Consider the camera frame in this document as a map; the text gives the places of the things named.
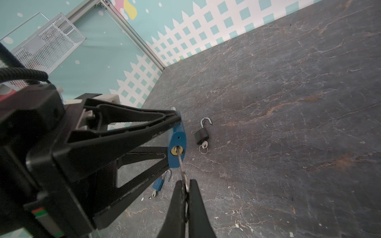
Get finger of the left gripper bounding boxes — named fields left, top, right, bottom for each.
left=92, top=146, right=169, bottom=229

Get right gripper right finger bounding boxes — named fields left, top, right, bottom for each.
left=188, top=179, right=216, bottom=238

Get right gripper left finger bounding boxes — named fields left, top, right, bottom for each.
left=157, top=180, right=186, bottom=238

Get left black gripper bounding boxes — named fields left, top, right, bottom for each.
left=1, top=84, right=182, bottom=238

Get small key for blue padlock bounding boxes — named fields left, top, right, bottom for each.
left=149, top=190, right=158, bottom=199

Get small blue padlock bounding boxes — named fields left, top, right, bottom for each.
left=152, top=170, right=172, bottom=191

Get brass key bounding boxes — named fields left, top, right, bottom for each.
left=175, top=146, right=190, bottom=193

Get silver key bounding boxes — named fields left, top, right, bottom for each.
left=198, top=141, right=209, bottom=155

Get blue padlock silver shackle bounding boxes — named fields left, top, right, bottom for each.
left=167, top=122, right=187, bottom=169

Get black padlock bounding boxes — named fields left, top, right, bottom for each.
left=194, top=117, right=212, bottom=145

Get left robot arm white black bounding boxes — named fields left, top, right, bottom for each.
left=1, top=47, right=181, bottom=238

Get white wire wall basket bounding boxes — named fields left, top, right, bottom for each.
left=1, top=12, right=86, bottom=74

